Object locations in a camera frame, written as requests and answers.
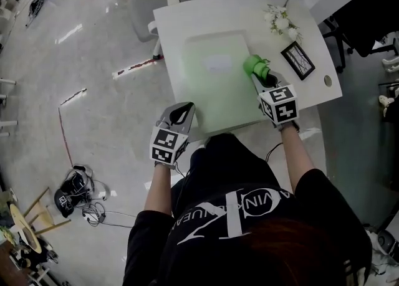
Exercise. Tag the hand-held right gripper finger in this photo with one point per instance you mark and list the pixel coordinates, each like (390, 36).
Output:
(258, 85)
(280, 82)

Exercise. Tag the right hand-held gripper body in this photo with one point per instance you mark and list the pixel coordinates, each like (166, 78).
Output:
(280, 107)

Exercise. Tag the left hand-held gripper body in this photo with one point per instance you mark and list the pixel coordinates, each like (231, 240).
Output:
(166, 144)

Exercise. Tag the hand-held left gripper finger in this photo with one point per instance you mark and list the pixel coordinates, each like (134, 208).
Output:
(165, 116)
(187, 124)

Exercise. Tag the green cloth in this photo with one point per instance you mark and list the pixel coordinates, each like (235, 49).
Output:
(253, 65)

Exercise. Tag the pale green desk mat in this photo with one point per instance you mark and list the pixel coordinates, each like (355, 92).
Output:
(218, 91)

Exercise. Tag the person's right forearm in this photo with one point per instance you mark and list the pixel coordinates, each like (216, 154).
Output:
(296, 157)

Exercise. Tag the person's left forearm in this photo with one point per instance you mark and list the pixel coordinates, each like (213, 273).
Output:
(157, 191)

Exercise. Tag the white flower bouquet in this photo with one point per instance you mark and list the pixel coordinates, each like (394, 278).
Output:
(282, 23)

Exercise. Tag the person's black trousers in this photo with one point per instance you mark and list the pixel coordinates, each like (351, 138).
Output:
(227, 169)

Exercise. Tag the grey office chair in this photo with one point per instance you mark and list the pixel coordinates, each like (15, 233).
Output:
(146, 13)

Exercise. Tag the white plush toy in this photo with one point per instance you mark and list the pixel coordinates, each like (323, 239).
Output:
(386, 104)

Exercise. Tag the black office chair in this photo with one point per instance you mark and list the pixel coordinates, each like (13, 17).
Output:
(371, 20)

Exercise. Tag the person's black printed t-shirt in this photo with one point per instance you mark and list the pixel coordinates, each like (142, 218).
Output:
(237, 247)

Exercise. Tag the round wooden stool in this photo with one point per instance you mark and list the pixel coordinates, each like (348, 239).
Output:
(23, 225)

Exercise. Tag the black picture frame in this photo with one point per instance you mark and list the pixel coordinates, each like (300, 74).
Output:
(297, 60)

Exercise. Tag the white frame stand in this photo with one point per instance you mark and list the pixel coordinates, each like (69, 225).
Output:
(6, 122)

